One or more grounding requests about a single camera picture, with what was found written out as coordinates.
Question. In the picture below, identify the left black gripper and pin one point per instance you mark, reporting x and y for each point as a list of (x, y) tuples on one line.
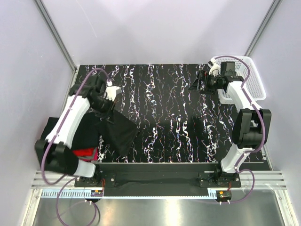
[(106, 115)]

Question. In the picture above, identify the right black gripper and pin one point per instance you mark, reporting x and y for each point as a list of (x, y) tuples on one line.
[(202, 76)]

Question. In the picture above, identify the black t shirt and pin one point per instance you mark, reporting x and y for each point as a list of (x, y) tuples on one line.
[(86, 135), (118, 131)]

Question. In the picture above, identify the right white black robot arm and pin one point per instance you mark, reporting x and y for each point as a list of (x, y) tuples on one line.
[(251, 128)]

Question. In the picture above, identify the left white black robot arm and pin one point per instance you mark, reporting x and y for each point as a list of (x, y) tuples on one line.
[(54, 151)]

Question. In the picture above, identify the folded black t shirt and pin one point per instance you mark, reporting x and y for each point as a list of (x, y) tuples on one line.
[(86, 135)]

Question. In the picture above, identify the white plastic basket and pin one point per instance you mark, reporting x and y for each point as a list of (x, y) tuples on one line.
[(253, 83)]

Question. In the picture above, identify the folded pink t shirt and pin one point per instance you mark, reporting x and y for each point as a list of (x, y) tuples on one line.
[(94, 157)]

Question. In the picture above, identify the folded red t shirt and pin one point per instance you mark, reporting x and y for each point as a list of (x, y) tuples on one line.
[(85, 152)]

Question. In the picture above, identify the black marble pattern mat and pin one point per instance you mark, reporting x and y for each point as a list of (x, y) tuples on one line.
[(175, 124)]

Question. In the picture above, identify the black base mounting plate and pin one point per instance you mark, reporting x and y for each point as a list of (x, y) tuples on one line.
[(160, 167)]

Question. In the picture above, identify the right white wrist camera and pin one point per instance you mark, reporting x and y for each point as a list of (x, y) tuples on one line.
[(214, 67)]

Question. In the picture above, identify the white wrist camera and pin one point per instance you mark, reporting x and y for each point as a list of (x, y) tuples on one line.
[(214, 67), (111, 91)]

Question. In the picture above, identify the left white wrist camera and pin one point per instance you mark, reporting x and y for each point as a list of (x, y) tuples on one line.
[(111, 91)]

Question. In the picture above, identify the white slotted cable duct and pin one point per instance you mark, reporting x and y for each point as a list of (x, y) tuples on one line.
[(91, 194)]

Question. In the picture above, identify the aluminium front rail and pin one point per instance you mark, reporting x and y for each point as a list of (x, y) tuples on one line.
[(260, 179)]

